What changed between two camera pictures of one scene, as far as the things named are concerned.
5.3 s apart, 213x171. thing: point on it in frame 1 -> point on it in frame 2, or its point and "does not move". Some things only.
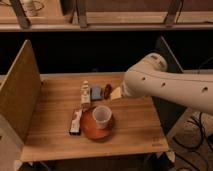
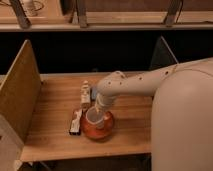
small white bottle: [85, 97] does not move
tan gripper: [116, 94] -> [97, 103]
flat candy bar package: [75, 129] does not move
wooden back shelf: [107, 15] does not move
